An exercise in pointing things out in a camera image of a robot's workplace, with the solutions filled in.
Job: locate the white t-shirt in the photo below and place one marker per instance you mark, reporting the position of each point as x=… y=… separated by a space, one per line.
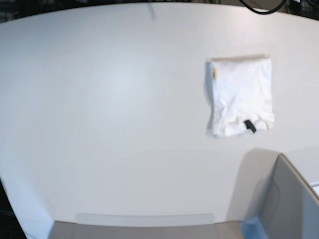
x=241 y=90

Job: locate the grey open storage box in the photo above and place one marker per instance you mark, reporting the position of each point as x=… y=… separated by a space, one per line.
x=269 y=186

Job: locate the blue cloth in box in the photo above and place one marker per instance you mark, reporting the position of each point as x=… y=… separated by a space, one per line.
x=253 y=229

